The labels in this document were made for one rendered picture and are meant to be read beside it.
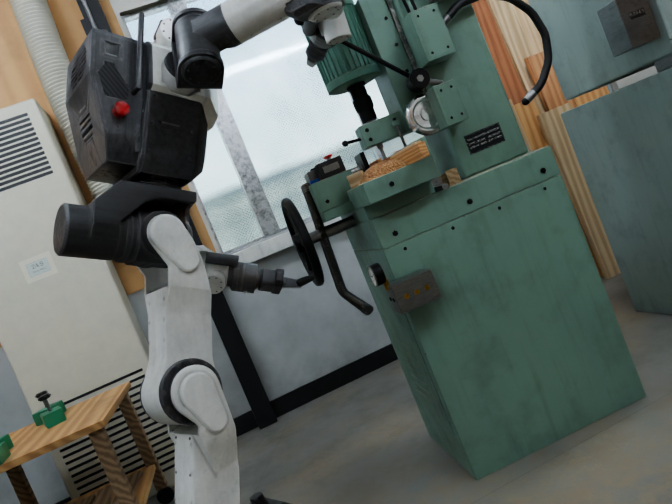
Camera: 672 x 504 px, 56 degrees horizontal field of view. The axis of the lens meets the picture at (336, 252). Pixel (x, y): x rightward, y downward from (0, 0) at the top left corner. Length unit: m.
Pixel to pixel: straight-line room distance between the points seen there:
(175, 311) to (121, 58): 0.57
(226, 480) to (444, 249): 0.84
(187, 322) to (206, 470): 0.32
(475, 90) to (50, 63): 1.98
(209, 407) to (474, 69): 1.25
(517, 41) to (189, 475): 2.94
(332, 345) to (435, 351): 1.56
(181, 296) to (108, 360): 1.56
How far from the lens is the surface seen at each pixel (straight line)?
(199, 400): 1.41
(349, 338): 3.35
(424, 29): 1.92
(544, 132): 3.48
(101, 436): 2.25
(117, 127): 1.45
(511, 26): 3.77
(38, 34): 3.29
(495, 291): 1.86
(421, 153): 1.65
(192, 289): 1.44
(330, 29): 1.64
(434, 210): 1.80
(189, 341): 1.45
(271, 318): 3.26
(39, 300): 2.99
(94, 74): 1.48
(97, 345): 2.97
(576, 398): 2.02
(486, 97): 2.02
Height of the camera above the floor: 0.87
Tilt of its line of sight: 4 degrees down
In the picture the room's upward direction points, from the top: 22 degrees counter-clockwise
